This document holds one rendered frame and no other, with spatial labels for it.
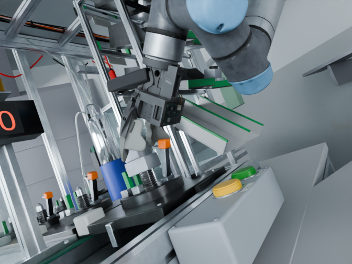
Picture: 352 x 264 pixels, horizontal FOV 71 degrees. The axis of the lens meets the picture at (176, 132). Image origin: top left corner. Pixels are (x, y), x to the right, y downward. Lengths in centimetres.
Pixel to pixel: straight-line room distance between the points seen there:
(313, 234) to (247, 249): 15
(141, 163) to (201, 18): 30
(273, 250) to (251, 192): 10
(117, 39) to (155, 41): 47
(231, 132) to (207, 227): 55
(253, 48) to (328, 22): 305
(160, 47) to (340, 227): 38
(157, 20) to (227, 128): 44
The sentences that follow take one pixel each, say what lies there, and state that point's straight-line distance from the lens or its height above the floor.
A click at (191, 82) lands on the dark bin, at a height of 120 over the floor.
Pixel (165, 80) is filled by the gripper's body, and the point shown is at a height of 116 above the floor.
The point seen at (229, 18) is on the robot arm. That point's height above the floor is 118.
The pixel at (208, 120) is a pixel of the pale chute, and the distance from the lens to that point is 82.
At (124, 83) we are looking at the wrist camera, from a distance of 52.
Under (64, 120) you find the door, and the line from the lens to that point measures 386.
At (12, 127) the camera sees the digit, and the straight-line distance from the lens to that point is 54.
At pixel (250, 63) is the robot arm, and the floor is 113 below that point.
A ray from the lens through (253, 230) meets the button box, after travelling 31.
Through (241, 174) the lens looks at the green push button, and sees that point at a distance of 40.
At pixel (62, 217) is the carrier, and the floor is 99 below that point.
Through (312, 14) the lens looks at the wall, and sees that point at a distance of 356.
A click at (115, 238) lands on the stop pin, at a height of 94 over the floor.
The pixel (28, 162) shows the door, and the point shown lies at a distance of 375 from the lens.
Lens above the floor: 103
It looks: 5 degrees up
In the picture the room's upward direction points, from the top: 22 degrees counter-clockwise
